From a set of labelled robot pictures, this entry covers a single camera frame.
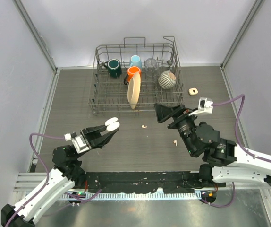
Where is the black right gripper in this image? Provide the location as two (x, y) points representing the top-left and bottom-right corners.
(153, 104), (199, 156)

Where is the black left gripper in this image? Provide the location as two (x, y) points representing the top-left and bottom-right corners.
(74, 122), (119, 159)

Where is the beige earbud charging case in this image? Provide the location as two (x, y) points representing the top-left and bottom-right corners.
(188, 87), (198, 96)

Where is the white earbud charging case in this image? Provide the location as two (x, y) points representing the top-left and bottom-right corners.
(105, 117), (120, 132)

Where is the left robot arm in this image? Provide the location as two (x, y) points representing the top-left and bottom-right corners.
(1, 118), (120, 227)

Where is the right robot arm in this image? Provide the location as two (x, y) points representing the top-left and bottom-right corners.
(154, 103), (271, 188)

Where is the striped ceramic bowl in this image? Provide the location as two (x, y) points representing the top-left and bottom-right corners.
(158, 70), (177, 90)

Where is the beige plate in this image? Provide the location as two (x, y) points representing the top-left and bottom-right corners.
(127, 72), (141, 109)

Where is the clear glass cup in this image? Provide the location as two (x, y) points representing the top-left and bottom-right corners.
(144, 58), (158, 77)

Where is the orange mug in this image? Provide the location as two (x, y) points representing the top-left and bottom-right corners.
(123, 66), (142, 85)

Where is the light blue mug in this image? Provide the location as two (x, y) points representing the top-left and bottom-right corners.
(129, 55), (142, 69)

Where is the dark green mug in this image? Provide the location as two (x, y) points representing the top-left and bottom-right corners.
(103, 59), (122, 78)

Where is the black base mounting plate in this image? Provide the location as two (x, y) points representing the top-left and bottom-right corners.
(79, 171), (226, 194)

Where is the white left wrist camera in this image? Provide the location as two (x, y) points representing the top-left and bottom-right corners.
(64, 132), (90, 154)

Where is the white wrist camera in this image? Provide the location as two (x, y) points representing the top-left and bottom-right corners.
(189, 97), (213, 116)
(64, 132), (90, 154)

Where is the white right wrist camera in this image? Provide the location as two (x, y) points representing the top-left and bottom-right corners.
(189, 97), (213, 116)

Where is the grey wire dish rack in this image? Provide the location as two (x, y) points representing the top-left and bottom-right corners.
(88, 36), (184, 115)

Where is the white slotted cable duct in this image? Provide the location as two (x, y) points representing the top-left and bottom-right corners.
(57, 191), (202, 201)

